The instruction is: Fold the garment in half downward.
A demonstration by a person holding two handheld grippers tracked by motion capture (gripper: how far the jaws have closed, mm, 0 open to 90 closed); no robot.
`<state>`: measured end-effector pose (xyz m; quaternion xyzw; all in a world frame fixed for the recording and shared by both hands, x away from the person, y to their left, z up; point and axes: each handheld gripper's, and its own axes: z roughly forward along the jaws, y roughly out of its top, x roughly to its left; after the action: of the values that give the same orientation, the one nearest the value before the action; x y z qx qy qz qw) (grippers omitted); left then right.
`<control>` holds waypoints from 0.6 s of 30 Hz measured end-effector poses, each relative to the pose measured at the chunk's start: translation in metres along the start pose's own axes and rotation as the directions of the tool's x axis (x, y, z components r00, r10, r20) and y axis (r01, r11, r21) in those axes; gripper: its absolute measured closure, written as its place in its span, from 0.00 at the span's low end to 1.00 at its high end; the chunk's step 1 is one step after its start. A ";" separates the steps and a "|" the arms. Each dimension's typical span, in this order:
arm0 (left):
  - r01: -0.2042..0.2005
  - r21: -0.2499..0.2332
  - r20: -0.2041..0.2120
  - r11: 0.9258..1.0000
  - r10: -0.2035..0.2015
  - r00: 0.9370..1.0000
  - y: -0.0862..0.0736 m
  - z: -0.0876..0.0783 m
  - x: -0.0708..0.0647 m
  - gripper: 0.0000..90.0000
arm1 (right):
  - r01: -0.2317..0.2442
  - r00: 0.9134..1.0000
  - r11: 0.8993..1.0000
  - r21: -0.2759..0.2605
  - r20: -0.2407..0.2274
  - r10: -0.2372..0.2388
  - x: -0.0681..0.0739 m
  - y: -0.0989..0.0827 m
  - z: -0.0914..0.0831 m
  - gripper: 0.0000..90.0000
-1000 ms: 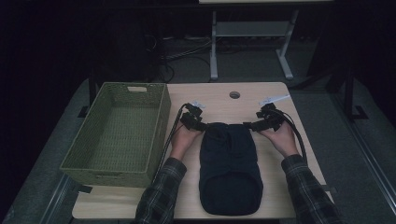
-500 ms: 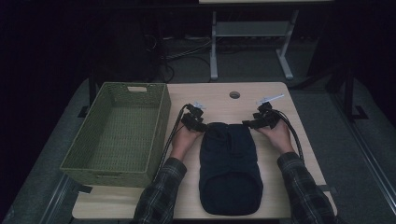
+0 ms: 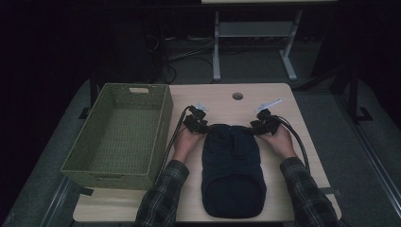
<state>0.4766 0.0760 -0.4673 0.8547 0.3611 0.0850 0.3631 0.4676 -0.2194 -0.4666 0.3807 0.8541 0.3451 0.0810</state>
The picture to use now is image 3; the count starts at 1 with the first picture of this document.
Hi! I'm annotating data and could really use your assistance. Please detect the dark navy pants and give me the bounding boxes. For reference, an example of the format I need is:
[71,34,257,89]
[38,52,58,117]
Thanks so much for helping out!
[200,123,268,219]

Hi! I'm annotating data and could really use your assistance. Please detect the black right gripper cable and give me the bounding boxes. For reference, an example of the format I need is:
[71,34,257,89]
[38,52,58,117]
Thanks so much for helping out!
[272,114,312,174]

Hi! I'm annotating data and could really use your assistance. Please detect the white metal desk frame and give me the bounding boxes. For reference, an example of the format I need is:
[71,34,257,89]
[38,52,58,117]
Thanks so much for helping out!
[212,9,305,82]

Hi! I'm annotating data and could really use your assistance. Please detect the bundle of floor cables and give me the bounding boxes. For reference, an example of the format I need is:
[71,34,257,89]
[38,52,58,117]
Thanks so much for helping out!
[146,33,218,84]

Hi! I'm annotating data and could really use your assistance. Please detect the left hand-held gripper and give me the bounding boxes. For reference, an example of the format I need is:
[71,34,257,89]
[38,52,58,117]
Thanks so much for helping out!
[183,103,210,135]

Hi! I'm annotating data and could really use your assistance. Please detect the person's right hand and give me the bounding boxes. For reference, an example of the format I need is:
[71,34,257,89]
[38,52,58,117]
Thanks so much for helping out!
[255,123,299,161]

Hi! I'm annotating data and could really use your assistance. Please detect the person's left hand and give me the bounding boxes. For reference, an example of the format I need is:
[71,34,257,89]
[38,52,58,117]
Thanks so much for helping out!
[172,126,206,164]

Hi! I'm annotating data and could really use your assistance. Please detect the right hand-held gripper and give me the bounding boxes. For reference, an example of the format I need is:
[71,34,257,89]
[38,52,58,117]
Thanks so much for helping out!
[250,98,283,137]

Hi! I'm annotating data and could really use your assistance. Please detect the black metal stand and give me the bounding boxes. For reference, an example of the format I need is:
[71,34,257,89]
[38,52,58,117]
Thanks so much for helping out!
[344,64,375,125]

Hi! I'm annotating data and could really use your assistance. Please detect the green woven plastic basket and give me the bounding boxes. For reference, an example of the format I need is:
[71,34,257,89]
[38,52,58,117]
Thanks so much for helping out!
[60,82,175,191]

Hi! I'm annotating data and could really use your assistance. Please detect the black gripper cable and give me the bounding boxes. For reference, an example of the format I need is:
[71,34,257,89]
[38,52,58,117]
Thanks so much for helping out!
[272,114,312,174]
[154,105,192,185]

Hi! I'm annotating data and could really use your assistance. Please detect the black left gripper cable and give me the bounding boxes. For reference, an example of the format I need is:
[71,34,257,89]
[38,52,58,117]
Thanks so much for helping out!
[154,105,192,185]

